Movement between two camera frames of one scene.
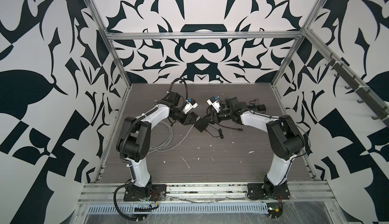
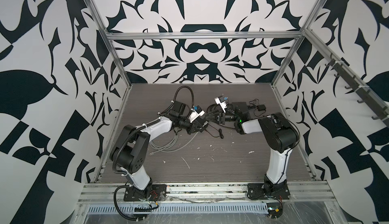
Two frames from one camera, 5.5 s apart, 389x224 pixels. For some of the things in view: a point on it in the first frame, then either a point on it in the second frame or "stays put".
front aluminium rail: x=301 y=192 stays put
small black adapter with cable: x=220 y=131 stays put
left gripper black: x=187 y=121 → x=194 y=128
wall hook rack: x=375 y=106 stays put
